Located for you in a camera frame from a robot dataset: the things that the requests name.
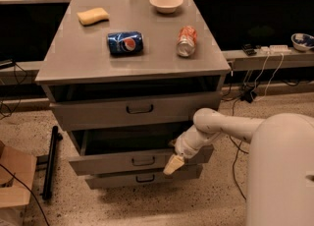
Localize black floor cable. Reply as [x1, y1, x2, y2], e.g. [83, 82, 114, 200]
[228, 96, 249, 201]

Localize cardboard box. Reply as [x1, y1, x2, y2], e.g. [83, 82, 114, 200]
[0, 141, 36, 226]

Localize grey top drawer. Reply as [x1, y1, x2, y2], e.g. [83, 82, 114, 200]
[50, 91, 221, 131]

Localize blue pepsi can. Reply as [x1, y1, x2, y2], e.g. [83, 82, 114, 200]
[107, 31, 143, 55]

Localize grey drawer cabinet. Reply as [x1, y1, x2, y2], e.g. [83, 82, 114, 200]
[34, 0, 232, 179]

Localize orange soda can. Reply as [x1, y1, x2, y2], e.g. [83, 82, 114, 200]
[177, 26, 197, 57]

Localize black remote on ledge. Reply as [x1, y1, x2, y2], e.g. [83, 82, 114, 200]
[242, 44, 256, 56]

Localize white power strip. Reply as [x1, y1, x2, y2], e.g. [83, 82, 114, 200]
[260, 45, 291, 54]

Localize blue patterned bowl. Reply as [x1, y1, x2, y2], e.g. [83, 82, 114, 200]
[291, 33, 314, 52]

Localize black pole on floor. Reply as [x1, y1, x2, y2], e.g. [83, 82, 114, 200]
[42, 126, 63, 200]

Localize grey drawer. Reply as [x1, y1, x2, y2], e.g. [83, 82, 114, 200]
[85, 164, 203, 190]
[68, 128, 215, 177]
[50, 91, 221, 131]

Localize yellow sponge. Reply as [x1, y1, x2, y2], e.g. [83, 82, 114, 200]
[77, 8, 109, 26]

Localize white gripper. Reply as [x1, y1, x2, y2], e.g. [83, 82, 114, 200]
[163, 128, 210, 175]

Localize white bowl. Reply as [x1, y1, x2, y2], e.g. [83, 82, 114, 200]
[149, 0, 183, 14]

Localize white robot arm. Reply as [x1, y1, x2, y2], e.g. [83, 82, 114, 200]
[164, 108, 314, 226]

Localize grey bottom drawer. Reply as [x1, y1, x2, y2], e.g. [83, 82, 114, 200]
[85, 164, 203, 190]

